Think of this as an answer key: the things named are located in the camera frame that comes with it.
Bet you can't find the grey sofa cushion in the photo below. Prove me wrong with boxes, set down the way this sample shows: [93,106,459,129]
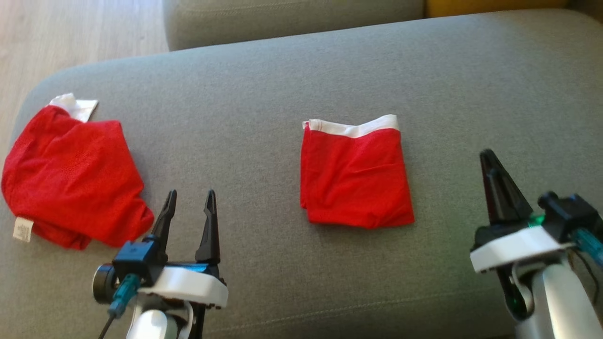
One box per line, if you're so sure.
[162,0,427,51]

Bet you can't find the left camera cable teal plug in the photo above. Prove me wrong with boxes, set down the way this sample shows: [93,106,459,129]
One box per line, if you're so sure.
[97,274,142,339]

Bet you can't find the camera cable teal plug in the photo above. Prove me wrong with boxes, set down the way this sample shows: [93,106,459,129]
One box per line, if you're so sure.
[97,274,142,339]
[568,228,603,307]

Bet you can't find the red basketball jersey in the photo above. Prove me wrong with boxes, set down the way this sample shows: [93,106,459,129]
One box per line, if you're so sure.
[1,93,155,250]

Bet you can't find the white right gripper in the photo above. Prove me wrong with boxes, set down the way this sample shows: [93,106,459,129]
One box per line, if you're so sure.
[470,149,573,274]

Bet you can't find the red shorts with white stripe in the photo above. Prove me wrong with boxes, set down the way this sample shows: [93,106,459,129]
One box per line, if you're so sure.
[300,114,416,229]

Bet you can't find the beige fabric sofa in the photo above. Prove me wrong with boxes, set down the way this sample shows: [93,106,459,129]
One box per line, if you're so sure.
[0,8,603,339]

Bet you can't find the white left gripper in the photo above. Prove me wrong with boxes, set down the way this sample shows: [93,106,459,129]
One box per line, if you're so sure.
[139,189,229,309]

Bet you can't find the right camera cable teal plug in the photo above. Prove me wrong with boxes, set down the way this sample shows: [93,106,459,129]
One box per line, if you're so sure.
[568,228,603,307]

